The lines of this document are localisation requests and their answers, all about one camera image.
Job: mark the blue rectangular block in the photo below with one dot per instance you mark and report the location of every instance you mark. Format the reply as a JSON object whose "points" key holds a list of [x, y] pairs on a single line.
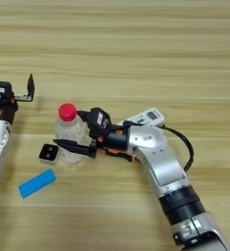
{"points": [[37, 183]]}

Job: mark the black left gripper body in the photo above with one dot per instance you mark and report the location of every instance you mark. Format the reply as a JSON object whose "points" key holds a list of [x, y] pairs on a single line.
{"points": [[5, 109]]}

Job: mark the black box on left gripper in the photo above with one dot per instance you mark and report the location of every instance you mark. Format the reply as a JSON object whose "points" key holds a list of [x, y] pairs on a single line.
{"points": [[0, 90]]}

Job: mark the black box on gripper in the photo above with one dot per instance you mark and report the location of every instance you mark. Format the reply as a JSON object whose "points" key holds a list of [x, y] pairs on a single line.
{"points": [[99, 121], [0, 90]]}

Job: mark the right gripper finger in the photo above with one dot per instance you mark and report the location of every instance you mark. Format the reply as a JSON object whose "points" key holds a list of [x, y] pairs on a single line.
{"points": [[77, 147], [84, 115]]}

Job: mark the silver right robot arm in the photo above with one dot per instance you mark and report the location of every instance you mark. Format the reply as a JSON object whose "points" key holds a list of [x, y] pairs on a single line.
{"points": [[159, 160]]}

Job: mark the small black square box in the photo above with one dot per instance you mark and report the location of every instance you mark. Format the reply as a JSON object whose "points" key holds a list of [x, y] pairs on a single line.
{"points": [[48, 153]]}

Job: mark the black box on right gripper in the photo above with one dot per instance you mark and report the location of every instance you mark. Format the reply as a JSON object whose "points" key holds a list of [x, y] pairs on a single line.
{"points": [[99, 121]]}

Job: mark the white remote control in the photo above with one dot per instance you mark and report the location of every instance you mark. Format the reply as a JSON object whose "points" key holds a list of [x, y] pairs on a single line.
{"points": [[147, 117]]}

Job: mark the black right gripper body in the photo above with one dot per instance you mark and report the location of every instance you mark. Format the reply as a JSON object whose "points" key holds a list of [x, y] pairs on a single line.
{"points": [[116, 140]]}

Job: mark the clear bottle with red cap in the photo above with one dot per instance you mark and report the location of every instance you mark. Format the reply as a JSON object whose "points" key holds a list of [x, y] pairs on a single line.
{"points": [[69, 129]]}

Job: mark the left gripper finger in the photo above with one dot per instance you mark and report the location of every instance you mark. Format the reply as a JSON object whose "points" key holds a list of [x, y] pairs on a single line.
{"points": [[30, 86]]}

